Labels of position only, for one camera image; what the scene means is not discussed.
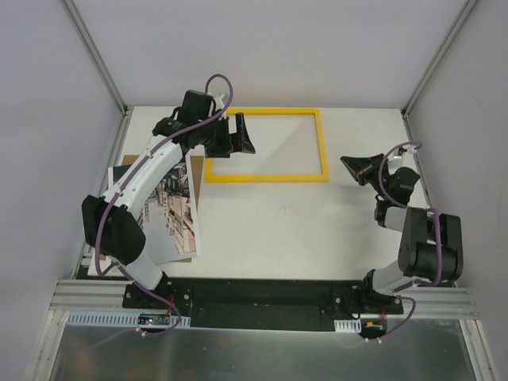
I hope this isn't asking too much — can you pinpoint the yellow photo frame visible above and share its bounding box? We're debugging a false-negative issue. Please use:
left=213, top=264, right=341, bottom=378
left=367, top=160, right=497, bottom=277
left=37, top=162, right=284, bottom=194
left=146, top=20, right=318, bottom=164
left=205, top=108, right=329, bottom=184

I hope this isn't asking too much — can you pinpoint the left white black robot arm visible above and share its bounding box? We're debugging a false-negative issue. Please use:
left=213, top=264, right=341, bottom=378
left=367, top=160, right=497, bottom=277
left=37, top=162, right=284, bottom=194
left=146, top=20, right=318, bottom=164
left=82, top=90, right=256, bottom=309

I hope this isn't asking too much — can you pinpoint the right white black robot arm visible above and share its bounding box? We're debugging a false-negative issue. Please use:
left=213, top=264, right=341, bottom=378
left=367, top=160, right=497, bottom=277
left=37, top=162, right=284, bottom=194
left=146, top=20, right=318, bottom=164
left=341, top=154, right=464, bottom=314

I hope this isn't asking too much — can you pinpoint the printed street photo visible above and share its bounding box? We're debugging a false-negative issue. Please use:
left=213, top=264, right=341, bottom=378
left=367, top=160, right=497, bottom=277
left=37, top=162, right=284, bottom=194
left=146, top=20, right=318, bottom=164
left=87, top=161, right=203, bottom=277

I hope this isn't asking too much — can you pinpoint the brown cardboard backing board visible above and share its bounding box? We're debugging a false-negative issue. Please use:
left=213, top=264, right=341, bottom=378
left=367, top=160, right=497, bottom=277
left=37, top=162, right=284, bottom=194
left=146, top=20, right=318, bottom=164
left=118, top=154, right=204, bottom=264

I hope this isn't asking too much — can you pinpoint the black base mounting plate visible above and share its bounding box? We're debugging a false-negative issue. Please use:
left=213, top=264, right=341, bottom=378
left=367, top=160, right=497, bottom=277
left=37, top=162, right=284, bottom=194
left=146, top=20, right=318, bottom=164
left=122, top=278, right=403, bottom=332

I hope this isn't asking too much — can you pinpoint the shiny metal sheet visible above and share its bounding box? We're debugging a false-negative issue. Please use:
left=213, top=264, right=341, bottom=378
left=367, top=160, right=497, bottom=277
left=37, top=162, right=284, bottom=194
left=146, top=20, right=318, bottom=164
left=51, top=319, right=475, bottom=380

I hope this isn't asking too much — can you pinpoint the right aluminium corner post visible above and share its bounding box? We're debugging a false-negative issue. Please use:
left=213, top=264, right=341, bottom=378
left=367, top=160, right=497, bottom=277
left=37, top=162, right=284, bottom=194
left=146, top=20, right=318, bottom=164
left=401, top=0, right=480, bottom=119

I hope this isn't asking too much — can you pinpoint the aluminium corner post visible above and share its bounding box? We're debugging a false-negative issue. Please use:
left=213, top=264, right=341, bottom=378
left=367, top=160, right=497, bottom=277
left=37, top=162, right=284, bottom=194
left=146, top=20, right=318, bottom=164
left=61, top=0, right=130, bottom=116
left=401, top=0, right=480, bottom=119

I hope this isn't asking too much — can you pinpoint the right white slotted cable duct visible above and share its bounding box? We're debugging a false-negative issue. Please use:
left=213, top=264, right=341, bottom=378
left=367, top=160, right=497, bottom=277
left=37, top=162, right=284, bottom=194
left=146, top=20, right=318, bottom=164
left=333, top=319, right=362, bottom=334

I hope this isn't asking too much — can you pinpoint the white slotted cable duct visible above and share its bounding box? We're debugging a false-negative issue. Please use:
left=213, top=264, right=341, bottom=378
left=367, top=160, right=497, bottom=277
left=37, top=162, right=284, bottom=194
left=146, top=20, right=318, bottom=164
left=67, top=312, right=191, bottom=329
left=333, top=319, right=362, bottom=334

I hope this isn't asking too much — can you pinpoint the left aluminium corner post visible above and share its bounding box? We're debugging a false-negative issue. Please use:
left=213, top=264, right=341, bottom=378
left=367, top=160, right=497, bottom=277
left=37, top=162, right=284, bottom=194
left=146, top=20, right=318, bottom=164
left=61, top=0, right=130, bottom=116

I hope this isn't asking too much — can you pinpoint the aluminium front rail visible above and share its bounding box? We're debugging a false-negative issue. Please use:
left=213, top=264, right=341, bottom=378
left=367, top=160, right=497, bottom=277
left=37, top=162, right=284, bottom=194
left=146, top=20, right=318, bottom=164
left=50, top=279, right=479, bottom=320

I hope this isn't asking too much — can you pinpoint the left white slotted cable duct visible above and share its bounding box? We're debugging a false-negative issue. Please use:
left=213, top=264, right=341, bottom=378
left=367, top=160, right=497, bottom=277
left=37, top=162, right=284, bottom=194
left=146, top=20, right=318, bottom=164
left=67, top=312, right=191, bottom=329

